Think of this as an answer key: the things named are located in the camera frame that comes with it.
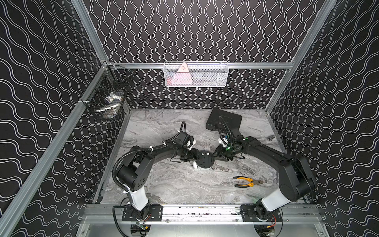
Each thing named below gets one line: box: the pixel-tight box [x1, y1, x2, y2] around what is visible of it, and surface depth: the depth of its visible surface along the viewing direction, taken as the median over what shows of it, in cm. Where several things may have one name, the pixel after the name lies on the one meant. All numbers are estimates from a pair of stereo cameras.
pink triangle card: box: [171, 62, 193, 85], surface depth 92 cm
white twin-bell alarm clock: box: [195, 150, 216, 171], surface depth 90 cm
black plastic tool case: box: [205, 107, 243, 133], surface depth 110 cm
